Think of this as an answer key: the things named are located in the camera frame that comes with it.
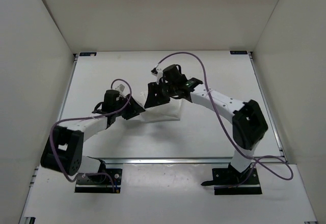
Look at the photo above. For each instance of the aluminium table edge rail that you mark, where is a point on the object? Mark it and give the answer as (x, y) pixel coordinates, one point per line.
(163, 161)

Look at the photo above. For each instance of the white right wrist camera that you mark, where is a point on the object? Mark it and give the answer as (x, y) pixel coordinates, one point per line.
(158, 73)

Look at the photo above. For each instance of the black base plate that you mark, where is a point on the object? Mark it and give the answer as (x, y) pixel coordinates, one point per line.
(225, 182)
(101, 183)

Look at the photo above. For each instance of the left blue corner label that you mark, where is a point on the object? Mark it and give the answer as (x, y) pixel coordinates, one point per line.
(87, 54)

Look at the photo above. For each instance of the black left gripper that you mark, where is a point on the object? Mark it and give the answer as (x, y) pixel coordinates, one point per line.
(135, 108)

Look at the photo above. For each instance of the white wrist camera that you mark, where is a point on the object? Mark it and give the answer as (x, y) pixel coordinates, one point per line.
(120, 88)
(158, 73)

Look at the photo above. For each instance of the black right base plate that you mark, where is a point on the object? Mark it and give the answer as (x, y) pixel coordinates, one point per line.
(225, 182)

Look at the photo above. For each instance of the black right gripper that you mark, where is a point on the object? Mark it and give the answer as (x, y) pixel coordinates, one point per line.
(155, 96)

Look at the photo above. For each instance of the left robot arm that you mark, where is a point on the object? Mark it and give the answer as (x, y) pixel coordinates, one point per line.
(68, 137)

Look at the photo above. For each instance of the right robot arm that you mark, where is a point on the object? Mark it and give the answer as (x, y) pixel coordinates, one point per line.
(248, 122)

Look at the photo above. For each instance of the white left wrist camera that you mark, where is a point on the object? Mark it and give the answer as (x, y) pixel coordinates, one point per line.
(120, 88)

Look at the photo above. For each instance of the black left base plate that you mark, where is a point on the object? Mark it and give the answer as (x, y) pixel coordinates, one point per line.
(101, 183)

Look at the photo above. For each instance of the white pleated skirt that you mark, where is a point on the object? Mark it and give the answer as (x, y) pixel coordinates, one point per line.
(171, 111)

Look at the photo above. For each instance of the blue corner label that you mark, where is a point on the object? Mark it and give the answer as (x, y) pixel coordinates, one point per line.
(87, 54)
(238, 52)

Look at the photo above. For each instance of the right blue corner label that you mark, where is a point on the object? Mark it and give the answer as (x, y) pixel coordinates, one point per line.
(238, 52)

